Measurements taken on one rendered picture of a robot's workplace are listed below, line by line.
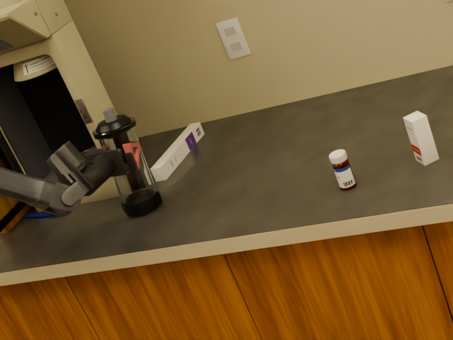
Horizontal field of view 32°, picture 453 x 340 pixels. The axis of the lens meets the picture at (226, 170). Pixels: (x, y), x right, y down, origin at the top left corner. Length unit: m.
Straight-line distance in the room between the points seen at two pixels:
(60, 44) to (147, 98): 0.54
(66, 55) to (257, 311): 0.79
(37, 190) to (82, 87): 0.39
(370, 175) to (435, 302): 0.30
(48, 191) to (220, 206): 0.40
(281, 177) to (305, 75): 0.50
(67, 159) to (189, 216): 0.31
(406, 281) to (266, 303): 0.33
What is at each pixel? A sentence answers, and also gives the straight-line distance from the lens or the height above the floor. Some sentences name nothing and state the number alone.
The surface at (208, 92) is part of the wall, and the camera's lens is 2.40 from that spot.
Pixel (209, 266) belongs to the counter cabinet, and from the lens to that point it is 1.81.
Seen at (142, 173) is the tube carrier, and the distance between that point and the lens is 1.95.
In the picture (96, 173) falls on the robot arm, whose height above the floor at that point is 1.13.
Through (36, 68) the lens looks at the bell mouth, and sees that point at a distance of 2.11.
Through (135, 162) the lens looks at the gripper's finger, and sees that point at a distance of 1.88.
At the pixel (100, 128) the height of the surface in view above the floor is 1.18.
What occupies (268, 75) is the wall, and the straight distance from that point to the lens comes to 2.31.
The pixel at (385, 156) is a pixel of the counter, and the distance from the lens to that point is 1.80.
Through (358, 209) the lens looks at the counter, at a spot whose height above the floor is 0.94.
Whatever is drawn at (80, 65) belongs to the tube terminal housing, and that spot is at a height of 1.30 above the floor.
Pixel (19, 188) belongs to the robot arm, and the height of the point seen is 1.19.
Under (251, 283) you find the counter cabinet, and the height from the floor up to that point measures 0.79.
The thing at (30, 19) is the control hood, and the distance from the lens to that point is 1.97.
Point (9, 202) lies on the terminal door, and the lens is 2.23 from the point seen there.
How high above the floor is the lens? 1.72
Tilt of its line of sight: 23 degrees down
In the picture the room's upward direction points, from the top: 23 degrees counter-clockwise
